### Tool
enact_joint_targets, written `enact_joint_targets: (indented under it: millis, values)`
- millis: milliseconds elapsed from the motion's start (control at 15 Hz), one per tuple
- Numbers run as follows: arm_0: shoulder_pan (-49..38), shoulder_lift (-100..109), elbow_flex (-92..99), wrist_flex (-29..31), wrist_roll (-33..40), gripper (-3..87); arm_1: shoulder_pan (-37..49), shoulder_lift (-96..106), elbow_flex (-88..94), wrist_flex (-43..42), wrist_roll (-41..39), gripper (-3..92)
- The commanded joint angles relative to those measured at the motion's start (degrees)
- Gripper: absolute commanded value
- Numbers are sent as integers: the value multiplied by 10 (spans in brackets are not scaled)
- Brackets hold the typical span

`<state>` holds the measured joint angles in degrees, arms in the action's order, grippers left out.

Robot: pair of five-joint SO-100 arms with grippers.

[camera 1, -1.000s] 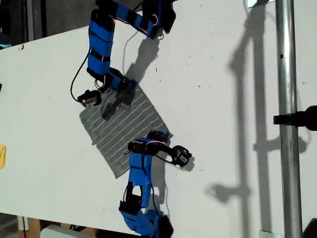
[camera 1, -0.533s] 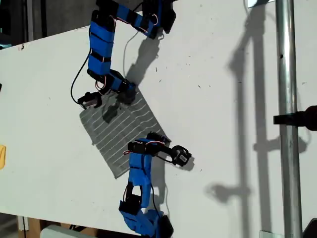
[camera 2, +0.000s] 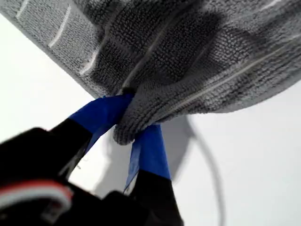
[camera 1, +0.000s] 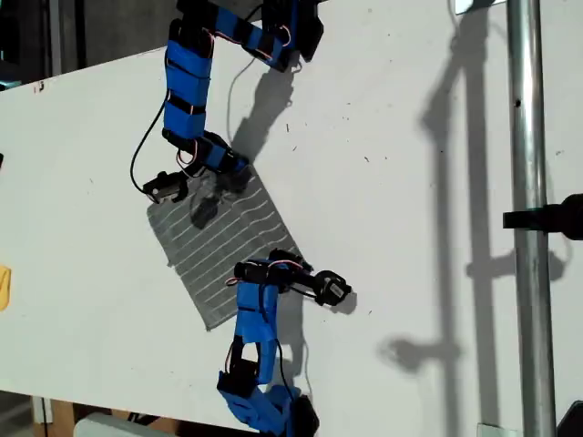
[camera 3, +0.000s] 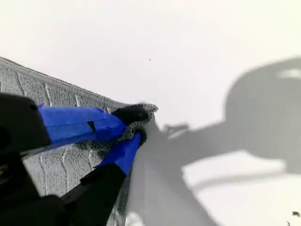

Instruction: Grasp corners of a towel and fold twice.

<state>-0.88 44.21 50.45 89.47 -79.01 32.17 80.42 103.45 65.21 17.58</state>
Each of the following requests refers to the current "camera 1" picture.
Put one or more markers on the grey striped towel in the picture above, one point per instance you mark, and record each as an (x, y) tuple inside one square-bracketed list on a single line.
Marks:
[(205, 273)]

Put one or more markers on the grey vertical bar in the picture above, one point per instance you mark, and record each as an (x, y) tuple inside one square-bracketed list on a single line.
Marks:
[(54, 36)]

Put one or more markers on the white container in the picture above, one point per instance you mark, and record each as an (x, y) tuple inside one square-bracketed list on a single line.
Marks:
[(105, 428)]

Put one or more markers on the black clamp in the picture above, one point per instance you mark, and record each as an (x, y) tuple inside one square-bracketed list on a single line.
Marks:
[(546, 218)]

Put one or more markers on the pale flat plate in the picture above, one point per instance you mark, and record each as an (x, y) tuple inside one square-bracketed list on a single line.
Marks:
[(496, 430)]

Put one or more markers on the yellow object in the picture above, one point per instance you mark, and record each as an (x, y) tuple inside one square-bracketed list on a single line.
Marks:
[(3, 287)]

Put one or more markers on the wooden table leg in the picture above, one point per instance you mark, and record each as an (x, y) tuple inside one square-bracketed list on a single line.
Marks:
[(61, 412)]

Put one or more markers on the white table leg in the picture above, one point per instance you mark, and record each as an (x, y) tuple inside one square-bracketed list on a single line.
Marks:
[(41, 409)]

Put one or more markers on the black round object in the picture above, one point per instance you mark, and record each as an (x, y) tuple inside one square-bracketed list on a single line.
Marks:
[(571, 421)]

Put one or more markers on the short black camera stalk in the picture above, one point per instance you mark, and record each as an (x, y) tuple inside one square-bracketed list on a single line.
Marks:
[(304, 286), (193, 170)]

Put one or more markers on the black camera box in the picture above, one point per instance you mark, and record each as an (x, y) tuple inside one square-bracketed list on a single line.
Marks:
[(161, 186), (330, 289)]

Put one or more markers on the steel post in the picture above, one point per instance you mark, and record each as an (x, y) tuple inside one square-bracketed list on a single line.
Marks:
[(528, 136)]

